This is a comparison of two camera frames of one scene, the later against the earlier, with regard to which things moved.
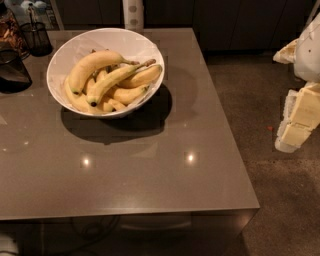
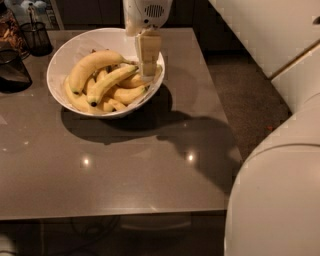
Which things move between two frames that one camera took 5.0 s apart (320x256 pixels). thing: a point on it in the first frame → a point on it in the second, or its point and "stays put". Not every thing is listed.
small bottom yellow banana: [112, 105] stays put
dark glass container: [14, 74] stays put
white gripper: [308, 53] → [146, 14]
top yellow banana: [89, 62] stays put
